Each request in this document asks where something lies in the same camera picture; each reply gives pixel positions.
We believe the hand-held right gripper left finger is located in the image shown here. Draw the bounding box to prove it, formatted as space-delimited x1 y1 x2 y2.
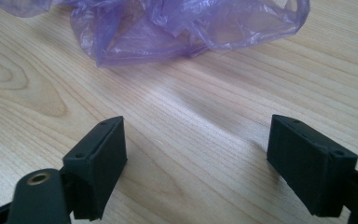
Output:
62 116 128 221

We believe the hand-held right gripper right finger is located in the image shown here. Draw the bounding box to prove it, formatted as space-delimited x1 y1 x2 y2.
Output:
266 114 358 217

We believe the purple plastic bag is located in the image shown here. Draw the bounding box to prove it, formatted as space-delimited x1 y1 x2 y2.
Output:
0 0 311 68

